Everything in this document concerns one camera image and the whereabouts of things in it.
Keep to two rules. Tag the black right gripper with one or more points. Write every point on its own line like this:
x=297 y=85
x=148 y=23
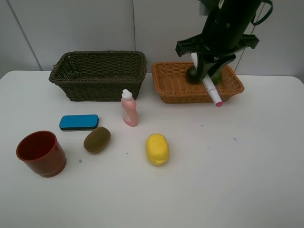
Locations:
x=221 y=49

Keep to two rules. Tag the green lime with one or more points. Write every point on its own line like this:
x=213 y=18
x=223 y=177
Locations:
x=217 y=77

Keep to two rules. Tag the white marker pink cap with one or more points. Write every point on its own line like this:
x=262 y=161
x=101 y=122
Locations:
x=209 y=85

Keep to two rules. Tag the dark mangosteen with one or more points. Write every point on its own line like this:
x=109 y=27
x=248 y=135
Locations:
x=191 y=75

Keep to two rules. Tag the pink bottle white cap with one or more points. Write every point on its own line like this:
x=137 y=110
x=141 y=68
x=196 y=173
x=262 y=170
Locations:
x=129 y=112

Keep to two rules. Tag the yellow lemon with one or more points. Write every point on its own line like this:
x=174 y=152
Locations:
x=157 y=149

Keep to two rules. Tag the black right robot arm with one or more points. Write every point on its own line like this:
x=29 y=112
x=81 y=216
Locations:
x=228 y=16

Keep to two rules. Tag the orange wicker basket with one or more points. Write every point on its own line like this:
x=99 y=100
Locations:
x=170 y=83

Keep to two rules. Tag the brown kiwi fruit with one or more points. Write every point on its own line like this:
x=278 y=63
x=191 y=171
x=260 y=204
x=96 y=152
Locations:
x=97 y=140

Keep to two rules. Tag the blue whiteboard eraser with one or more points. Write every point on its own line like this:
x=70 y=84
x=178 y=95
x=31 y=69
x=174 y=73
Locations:
x=79 y=122

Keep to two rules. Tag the red plastic cup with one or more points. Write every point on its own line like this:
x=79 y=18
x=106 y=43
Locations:
x=42 y=153

